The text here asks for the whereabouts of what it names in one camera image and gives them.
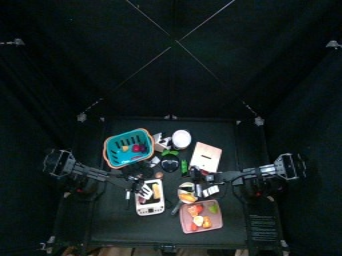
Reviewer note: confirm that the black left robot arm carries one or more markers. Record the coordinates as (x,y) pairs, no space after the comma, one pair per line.
(85,170)

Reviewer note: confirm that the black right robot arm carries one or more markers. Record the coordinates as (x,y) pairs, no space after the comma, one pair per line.
(262,170)

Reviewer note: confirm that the striped white toy sushi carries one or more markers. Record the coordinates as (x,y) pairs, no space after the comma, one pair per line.
(146,192)

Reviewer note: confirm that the orange salmon sushi toy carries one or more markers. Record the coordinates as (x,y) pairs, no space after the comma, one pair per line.
(188,197)

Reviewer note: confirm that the small red toy piece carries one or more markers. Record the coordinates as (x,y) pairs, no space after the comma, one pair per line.
(205,172)

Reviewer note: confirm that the purple toy food piece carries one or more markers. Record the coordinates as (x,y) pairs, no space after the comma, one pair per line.
(142,200)

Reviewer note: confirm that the white toy rice blocks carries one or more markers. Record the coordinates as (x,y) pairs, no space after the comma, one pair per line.
(210,191)

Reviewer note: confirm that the yellow toy bread stick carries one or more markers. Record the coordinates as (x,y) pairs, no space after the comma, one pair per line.
(157,192)

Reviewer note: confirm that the green toy vegetable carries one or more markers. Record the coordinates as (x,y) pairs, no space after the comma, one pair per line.
(184,166)

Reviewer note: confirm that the small brown toy food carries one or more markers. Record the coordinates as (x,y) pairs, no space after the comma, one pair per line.
(160,174)

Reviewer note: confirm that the red toy tomato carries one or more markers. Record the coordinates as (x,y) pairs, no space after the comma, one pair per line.
(194,209)

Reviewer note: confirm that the green toy pepper piece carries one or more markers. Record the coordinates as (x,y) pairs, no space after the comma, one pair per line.
(214,209)

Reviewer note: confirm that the small white toy piece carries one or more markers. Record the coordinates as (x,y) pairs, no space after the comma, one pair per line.
(154,161)

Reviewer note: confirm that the dark toy eggplant, green top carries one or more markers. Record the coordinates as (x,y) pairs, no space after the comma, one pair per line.
(170,163)

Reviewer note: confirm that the teal basket with orange rim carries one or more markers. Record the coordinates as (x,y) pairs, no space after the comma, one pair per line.
(119,156)

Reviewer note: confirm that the pale yellow toy fruit slice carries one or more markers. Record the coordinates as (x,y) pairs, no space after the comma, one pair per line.
(198,220)

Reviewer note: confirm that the orange toy food piece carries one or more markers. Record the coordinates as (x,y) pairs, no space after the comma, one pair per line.
(208,222)

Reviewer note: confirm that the dark red toy fruit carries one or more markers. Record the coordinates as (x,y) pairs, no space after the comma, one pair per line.
(138,148)

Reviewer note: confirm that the yellow toy food piece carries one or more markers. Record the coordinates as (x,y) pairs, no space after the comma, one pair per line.
(126,148)

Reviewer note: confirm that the pink plastic tray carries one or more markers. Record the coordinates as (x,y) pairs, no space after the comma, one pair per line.
(214,225)

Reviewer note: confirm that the small red toy strawberry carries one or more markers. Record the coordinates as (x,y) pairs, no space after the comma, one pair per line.
(194,227)

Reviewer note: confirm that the white round bowl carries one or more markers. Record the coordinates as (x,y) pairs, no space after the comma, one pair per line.
(181,138)

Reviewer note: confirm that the white toy carton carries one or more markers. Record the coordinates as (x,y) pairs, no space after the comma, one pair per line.
(161,142)

